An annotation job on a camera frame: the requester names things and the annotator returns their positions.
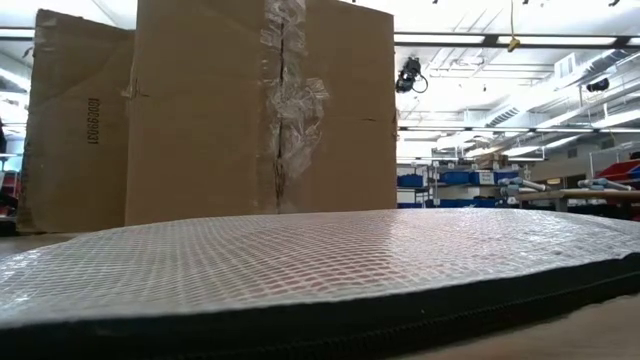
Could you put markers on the white mesh zip pouch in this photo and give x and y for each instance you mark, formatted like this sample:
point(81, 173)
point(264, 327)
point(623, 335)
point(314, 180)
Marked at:
point(300, 260)

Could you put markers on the grey blue background robot arm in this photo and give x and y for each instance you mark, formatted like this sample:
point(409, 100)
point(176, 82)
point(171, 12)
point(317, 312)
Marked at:
point(605, 184)
point(525, 184)

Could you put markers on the blue storage bin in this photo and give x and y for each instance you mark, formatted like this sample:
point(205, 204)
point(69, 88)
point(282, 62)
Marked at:
point(507, 176)
point(410, 205)
point(411, 181)
point(470, 203)
point(447, 203)
point(454, 178)

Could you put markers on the small brown cardboard box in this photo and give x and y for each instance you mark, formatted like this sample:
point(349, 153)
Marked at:
point(492, 161)

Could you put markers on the background wooden table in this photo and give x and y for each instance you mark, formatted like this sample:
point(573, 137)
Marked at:
point(575, 194)

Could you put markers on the black ceiling projector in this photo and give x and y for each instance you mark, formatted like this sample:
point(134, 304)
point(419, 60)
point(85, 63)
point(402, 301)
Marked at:
point(597, 85)

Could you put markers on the red storage bins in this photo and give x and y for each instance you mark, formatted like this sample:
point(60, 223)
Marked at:
point(620, 170)

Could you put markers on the red crate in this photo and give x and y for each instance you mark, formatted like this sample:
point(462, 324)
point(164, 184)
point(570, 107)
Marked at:
point(12, 187)

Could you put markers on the black overhead camera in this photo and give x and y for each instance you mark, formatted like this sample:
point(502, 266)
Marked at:
point(407, 75)

